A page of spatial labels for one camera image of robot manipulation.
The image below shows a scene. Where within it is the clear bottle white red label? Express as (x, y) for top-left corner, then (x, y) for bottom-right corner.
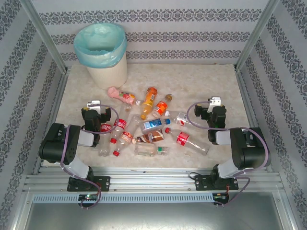
(165, 110), (192, 127)

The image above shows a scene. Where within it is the pink strawberry drink bottle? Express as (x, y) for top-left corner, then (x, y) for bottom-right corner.
(107, 86), (142, 106)

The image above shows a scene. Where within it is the large red label cola bottle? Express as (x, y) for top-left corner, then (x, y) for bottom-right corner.
(164, 127), (210, 156)

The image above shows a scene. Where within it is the small orange label bottle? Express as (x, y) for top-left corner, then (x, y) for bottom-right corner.
(152, 94), (174, 118)

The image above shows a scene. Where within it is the tall orange juice bottle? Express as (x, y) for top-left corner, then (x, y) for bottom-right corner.
(140, 87), (158, 120)

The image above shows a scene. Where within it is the blue label bottle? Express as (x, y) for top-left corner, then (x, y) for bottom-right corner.
(140, 118), (171, 134)

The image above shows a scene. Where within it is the brown coffee drink bottle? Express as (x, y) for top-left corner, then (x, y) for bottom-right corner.
(132, 129), (165, 144)

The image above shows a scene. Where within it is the clear bottle green label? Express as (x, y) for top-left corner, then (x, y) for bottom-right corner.
(134, 143), (170, 157)

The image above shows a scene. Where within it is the cream waste bin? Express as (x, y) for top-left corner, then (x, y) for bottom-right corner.
(85, 55), (128, 91)

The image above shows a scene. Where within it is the white bin with blue liner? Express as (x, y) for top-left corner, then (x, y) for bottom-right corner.
(73, 23), (128, 70)

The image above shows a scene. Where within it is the grey metal sheet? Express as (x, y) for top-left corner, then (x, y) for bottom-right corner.
(14, 191), (295, 230)

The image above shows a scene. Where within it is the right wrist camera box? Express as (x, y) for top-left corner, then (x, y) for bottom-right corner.
(207, 96), (222, 113)

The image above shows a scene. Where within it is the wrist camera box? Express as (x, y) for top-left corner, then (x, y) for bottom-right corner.
(86, 100), (102, 111)
(207, 96), (222, 113)

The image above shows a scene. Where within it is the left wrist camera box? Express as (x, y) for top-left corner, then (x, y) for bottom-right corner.
(86, 100), (102, 111)

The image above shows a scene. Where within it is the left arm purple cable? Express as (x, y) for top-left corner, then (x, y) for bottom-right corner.
(59, 104), (120, 209)

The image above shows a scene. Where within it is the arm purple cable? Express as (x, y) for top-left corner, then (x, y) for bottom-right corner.
(187, 102), (269, 208)
(59, 104), (120, 209)

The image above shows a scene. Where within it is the aluminium table edge rail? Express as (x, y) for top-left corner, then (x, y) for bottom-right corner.
(32, 69), (69, 174)
(235, 69), (273, 172)

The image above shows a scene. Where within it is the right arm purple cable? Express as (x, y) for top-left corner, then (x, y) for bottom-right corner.
(187, 102), (269, 208)

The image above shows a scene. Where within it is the aluminium frame post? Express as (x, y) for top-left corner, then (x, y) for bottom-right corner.
(19, 0), (70, 74)
(235, 0), (280, 71)

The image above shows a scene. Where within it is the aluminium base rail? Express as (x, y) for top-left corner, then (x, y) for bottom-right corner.
(23, 166), (285, 194)

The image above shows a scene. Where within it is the grey slotted cable duct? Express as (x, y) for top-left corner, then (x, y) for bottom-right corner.
(32, 193), (214, 204)

